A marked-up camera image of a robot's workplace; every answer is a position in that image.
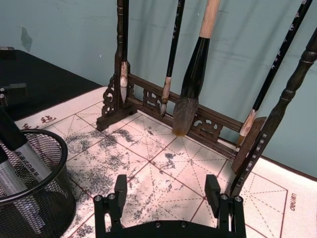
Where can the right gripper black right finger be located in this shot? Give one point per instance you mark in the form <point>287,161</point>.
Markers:
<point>212,193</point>

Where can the white felt mat, red grid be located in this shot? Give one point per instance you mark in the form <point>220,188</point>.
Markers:
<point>173,161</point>

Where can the grey marker with black cap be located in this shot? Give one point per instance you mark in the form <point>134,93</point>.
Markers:
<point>22,153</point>

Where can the thin black calligraphy brush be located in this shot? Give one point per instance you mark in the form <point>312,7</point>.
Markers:
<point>172,57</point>

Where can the dark carved wooden brush rack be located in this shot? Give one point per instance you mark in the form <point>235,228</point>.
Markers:
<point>116,94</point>

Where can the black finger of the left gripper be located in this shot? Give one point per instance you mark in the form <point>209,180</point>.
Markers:
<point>17,89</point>
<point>7,52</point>

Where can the black brush with white tip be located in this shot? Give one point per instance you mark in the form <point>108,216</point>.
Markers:
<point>124,74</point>

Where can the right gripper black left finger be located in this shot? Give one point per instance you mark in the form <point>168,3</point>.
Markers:
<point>121,191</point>

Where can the black table cloth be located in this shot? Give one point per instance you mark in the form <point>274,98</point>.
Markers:
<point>54,79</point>

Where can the black mesh pen holder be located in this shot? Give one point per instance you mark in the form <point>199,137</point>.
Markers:
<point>49,193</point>

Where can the long black brush, tan tip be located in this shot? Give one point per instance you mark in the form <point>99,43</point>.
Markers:
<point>272,69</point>

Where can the white marker with black cap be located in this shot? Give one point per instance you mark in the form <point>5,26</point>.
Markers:
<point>8,178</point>

